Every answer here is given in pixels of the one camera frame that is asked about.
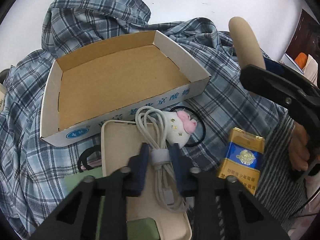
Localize beige phone case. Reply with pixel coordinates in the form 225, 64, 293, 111
101, 120, 192, 239

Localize white charging cable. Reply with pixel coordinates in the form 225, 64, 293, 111
134, 106, 190, 214

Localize white pink plush toy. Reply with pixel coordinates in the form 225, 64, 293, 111
163, 110, 197, 148

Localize gold blue cigarette pack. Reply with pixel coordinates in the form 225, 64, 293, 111
217, 127, 265, 194

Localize green phone case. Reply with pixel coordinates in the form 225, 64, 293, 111
64, 166, 161, 239

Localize person's right hand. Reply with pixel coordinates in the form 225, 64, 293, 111
288, 122, 310, 171

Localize white cardboard tray box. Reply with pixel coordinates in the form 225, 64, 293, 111
40, 30, 211, 147

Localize striped grey fabric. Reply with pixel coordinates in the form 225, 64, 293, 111
215, 112, 312, 240

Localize blue plaid shirt cloth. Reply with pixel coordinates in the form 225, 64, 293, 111
1, 0, 287, 239

